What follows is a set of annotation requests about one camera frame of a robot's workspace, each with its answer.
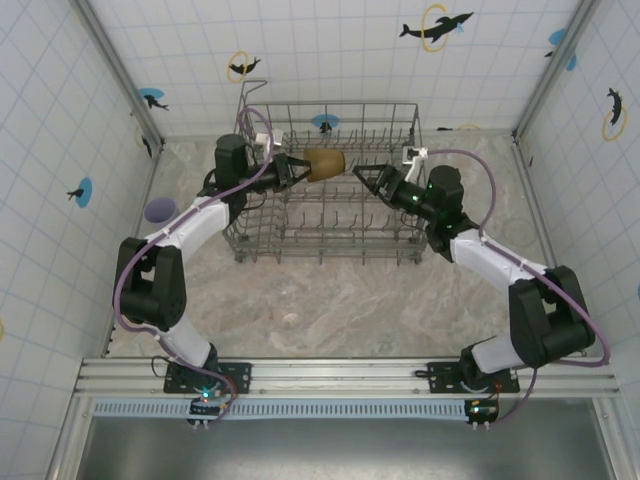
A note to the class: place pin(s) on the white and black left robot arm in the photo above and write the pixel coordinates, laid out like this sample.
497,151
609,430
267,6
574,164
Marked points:
200,220

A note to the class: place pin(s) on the lilac plastic cup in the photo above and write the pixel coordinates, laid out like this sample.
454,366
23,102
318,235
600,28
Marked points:
159,210

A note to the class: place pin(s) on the brown plastic cup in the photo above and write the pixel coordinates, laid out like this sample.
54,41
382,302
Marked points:
327,165

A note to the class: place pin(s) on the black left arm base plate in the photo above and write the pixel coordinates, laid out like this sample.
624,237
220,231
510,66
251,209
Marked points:
240,375

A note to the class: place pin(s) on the long aluminium mounting rail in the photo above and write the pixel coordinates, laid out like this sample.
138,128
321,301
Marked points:
340,372

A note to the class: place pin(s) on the aluminium corner post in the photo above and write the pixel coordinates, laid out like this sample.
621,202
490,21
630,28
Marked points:
121,75
551,75

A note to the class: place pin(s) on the grey metal panel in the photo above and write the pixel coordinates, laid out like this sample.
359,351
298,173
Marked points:
350,450

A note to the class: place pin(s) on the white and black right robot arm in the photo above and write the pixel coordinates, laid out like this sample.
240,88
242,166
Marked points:
500,260

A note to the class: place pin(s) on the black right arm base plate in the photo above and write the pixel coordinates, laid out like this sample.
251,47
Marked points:
442,372

